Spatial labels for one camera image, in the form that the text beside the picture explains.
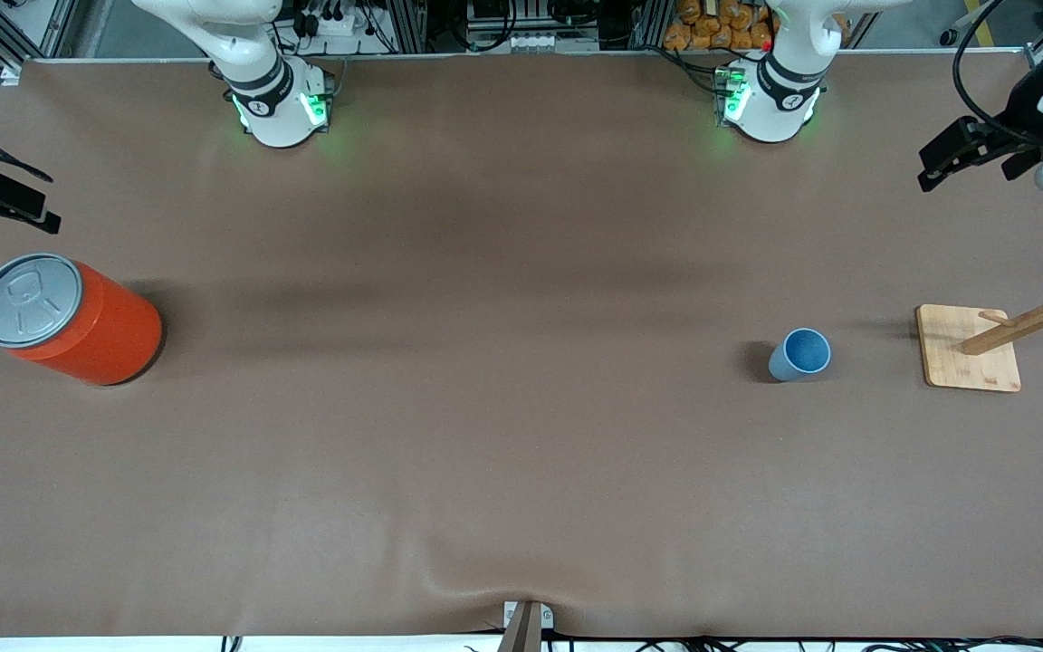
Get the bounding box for orange snack bag pile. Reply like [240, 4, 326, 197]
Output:
[665, 0, 778, 52]

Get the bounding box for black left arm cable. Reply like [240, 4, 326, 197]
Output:
[951, 0, 1031, 146]

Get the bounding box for light blue plastic cup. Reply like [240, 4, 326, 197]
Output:
[768, 327, 832, 384]

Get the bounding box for white power strip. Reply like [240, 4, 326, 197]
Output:
[302, 7, 368, 39]

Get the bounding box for white connector block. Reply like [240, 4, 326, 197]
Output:
[503, 32, 569, 53]

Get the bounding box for metal mount bracket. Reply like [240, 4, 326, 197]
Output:
[502, 599, 555, 652]

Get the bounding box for bamboo mug tree stand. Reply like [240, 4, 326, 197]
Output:
[915, 243, 1043, 393]

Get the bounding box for brown table mat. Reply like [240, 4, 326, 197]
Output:
[0, 51, 1043, 640]

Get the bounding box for orange can-shaped container silver lid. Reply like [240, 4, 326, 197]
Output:
[0, 253, 165, 388]

